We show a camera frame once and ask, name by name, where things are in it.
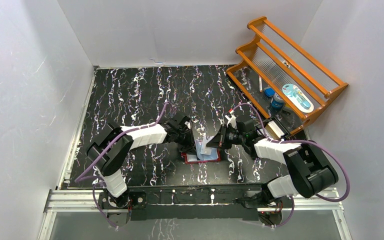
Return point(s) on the red card holder wallet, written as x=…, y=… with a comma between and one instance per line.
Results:
x=199, y=158

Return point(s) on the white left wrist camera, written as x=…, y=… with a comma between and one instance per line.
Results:
x=189, y=124

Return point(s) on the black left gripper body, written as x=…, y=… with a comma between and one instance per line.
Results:
x=186, y=137

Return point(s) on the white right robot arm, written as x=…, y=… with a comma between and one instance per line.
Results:
x=309, y=170

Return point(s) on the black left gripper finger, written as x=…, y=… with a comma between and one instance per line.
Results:
x=190, y=149
x=182, y=149

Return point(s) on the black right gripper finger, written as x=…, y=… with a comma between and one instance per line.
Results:
x=222, y=145
x=219, y=137

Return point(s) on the stack of white cards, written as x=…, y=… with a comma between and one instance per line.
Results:
x=274, y=130

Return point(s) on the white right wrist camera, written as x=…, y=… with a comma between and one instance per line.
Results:
x=231, y=119

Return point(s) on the black plastic card box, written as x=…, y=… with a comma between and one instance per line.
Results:
x=271, y=148

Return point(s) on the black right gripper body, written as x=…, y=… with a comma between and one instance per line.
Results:
x=235, y=137

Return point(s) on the orange wooden shelf rack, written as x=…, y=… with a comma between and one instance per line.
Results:
x=279, y=60

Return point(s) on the small blue block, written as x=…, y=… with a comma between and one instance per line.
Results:
x=269, y=92

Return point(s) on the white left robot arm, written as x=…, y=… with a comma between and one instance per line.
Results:
x=111, y=147

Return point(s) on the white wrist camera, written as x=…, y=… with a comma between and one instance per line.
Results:
x=231, y=119
x=189, y=124

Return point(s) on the white pen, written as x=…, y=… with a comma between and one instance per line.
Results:
x=260, y=84

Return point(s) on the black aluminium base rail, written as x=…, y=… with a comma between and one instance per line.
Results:
x=219, y=201

